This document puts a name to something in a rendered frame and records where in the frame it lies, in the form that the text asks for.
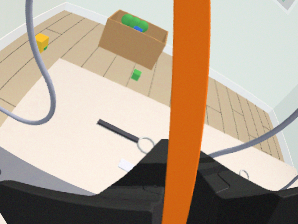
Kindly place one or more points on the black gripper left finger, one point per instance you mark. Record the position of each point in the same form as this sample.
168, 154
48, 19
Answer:
137, 198

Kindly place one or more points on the orange handle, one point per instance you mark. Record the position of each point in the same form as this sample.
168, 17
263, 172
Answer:
190, 72

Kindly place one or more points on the white flat strip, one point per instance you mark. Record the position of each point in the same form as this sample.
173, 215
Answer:
125, 165

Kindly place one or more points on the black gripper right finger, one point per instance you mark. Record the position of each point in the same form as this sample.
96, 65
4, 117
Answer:
221, 196

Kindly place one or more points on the grey loop with dark grey handle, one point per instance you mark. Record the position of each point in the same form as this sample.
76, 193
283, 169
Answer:
125, 133

